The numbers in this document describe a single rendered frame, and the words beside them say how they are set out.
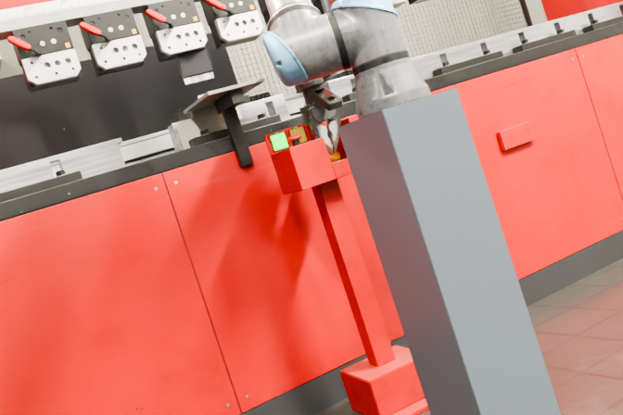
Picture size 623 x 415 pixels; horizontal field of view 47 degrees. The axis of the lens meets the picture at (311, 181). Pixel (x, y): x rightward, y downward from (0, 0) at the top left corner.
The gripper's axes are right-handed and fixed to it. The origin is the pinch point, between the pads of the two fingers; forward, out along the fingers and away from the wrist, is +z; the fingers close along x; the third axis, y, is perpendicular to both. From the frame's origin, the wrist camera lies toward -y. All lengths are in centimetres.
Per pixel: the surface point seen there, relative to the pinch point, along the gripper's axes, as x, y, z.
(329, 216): 7.8, -2.3, 17.4
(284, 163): 15.0, 1.2, -0.3
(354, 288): 7.4, -4.2, 38.7
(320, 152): 6.7, -5.9, -0.7
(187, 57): 22, 38, -39
